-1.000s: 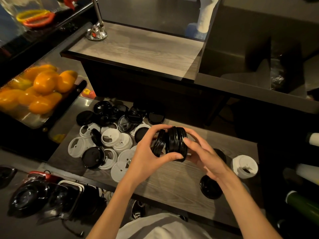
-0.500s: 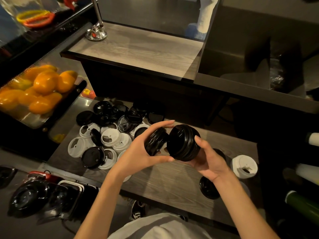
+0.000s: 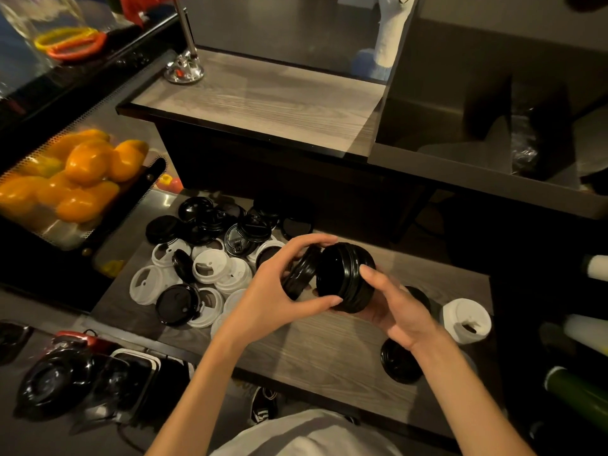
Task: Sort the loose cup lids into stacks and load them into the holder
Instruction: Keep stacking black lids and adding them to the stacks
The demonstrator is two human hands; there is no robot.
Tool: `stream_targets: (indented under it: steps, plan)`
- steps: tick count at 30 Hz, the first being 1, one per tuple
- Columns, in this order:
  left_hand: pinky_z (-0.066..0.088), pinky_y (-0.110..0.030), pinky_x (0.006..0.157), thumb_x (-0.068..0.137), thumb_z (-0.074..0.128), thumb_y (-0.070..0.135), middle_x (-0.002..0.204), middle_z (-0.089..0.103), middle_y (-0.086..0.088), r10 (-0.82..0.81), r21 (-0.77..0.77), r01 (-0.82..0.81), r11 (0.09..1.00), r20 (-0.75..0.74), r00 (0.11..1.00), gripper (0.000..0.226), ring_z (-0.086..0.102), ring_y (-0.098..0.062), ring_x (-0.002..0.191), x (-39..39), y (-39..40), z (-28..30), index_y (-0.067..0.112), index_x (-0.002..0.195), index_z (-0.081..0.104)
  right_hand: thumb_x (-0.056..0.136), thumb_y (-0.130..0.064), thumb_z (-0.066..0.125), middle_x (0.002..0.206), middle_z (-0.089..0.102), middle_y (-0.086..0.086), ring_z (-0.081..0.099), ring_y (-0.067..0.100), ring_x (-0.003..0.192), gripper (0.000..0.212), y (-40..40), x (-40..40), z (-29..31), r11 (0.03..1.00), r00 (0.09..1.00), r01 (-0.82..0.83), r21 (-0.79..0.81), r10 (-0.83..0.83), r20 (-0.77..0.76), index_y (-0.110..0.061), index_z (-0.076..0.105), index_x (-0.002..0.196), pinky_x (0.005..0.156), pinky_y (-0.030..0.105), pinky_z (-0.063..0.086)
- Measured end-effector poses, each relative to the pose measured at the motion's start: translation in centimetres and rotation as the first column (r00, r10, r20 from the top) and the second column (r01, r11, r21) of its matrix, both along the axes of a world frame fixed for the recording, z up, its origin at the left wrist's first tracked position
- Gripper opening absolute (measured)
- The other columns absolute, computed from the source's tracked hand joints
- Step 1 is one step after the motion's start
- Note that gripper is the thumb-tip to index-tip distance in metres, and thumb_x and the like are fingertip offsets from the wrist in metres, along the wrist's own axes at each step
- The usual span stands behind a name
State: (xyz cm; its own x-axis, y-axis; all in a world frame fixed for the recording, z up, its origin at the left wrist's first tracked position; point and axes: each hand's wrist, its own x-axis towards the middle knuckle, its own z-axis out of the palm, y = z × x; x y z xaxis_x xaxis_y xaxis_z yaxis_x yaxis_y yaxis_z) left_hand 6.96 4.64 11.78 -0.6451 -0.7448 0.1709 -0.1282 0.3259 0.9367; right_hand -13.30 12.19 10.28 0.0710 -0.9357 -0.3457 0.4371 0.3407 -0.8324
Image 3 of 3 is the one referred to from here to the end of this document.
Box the person's left hand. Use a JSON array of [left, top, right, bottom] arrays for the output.
[[217, 233, 344, 350]]

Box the person's right hand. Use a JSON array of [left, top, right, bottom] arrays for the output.
[[351, 264, 445, 352]]

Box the stack of white lids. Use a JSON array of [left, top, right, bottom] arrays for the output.
[[439, 298, 493, 346]]

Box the pile of mixed cup lids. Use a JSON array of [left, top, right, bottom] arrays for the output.
[[129, 195, 315, 338]]

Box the stack of black lids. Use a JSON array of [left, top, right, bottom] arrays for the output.
[[315, 241, 377, 314]]

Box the dark metal organizer box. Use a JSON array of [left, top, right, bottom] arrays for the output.
[[368, 0, 608, 222]]

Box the person's right forearm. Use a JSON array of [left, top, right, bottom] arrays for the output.
[[413, 336, 538, 456]]

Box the person's left forearm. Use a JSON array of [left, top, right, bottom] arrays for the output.
[[147, 336, 248, 456]]

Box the translucent yellow print cup stack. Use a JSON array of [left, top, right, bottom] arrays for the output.
[[564, 313, 608, 357]]

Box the green sleeved white cup stack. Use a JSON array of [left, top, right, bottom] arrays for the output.
[[543, 366, 608, 433]]

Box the white paper cup stack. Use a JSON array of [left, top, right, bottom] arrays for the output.
[[583, 255, 608, 282]]

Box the black left shoe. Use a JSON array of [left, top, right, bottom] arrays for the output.
[[249, 386, 280, 426]]

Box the white shirt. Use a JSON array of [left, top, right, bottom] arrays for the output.
[[211, 409, 405, 456]]

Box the clear plastic bag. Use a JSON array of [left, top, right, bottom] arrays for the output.
[[510, 106, 542, 176]]

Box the pile of oranges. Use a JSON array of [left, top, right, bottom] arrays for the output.
[[0, 129, 149, 224]]

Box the chrome flag stand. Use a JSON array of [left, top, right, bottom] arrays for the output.
[[163, 0, 205, 85]]

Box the black round cap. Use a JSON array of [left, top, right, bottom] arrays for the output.
[[0, 322, 34, 366]]

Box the grey foil pouch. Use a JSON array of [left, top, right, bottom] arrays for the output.
[[572, 104, 608, 179]]

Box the blue stool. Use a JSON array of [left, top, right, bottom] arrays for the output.
[[351, 47, 395, 82]]

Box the red flag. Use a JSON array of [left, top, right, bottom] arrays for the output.
[[118, 0, 184, 27]]

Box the clear juicer container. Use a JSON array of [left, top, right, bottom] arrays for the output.
[[0, 0, 89, 67]]

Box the orange plastic ring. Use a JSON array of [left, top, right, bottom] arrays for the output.
[[46, 32, 108, 62]]

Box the yellow plastic ring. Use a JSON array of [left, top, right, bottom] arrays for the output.
[[34, 27, 98, 53]]

